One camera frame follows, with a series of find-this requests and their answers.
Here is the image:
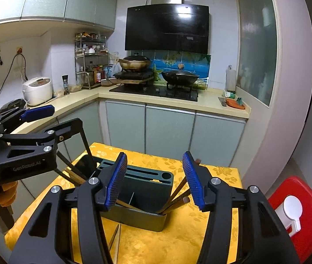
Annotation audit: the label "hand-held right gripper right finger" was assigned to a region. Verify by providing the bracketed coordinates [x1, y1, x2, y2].
[183, 151, 301, 264]

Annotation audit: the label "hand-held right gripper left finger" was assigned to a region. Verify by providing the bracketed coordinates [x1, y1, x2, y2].
[9, 152, 128, 264]

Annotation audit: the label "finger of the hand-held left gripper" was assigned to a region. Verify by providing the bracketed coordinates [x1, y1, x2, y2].
[0, 104, 55, 135]
[0, 118, 83, 183]

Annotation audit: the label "dark brown chopstick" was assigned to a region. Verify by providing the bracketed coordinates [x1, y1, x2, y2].
[163, 199, 189, 215]
[157, 196, 192, 214]

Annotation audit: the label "light wooden chopstick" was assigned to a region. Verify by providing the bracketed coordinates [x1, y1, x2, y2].
[114, 224, 122, 253]
[115, 199, 138, 211]

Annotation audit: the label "dark wooden chopstick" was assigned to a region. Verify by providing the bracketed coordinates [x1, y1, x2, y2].
[54, 168, 82, 187]
[56, 151, 88, 183]
[81, 126, 98, 172]

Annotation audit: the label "dark green utensil holder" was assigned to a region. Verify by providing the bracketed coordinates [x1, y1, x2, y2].
[76, 155, 174, 232]

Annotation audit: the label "light brown chopstick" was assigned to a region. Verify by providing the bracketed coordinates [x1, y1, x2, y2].
[107, 224, 118, 251]

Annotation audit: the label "person's left hand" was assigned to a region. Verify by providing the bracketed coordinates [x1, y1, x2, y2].
[0, 181, 18, 207]

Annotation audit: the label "white rice cooker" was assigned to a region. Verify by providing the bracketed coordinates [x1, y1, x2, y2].
[22, 77, 53, 106]

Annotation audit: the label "black countertop appliance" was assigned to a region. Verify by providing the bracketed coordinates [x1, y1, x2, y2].
[0, 98, 27, 114]

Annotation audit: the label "black pepper grinder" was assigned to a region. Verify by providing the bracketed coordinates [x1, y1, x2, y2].
[62, 75, 71, 96]

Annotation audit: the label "glass jar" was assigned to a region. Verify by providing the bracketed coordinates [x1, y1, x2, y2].
[76, 71, 90, 88]

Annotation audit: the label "pale green lower cabinets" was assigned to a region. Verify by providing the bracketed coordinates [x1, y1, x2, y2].
[8, 99, 247, 198]

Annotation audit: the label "yellow floral tablecloth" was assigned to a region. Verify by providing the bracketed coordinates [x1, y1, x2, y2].
[4, 142, 241, 264]

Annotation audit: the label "metal spice rack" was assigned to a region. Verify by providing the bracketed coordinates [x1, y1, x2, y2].
[74, 32, 110, 90]

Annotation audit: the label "beige kitchen countertop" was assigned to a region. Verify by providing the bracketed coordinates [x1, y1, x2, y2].
[0, 84, 252, 135]

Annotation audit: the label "wooden board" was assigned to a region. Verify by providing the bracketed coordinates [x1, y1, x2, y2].
[115, 78, 152, 85]

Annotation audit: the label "black induction cooker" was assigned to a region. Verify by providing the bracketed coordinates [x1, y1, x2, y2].
[113, 71, 153, 80]

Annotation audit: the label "orange tray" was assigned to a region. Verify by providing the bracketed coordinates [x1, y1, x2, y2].
[225, 97, 246, 110]

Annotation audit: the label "black gas stove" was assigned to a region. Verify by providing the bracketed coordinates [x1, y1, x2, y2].
[109, 84, 199, 102]

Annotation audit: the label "golden frying pan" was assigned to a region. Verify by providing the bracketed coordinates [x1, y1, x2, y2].
[118, 52, 151, 70]

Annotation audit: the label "white electric kettle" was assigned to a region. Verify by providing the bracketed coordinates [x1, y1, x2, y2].
[283, 195, 302, 233]

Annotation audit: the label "black wok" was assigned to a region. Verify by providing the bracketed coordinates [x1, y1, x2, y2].
[161, 70, 200, 86]

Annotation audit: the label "blue tile mural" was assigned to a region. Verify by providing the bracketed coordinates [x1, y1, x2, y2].
[142, 50, 211, 91]

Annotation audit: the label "red plastic stool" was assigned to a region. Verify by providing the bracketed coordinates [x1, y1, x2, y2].
[267, 176, 312, 263]

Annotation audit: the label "black range hood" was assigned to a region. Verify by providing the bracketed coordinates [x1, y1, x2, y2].
[125, 0, 210, 54]

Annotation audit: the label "frosted glass window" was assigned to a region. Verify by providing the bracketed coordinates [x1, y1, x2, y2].
[237, 0, 279, 108]

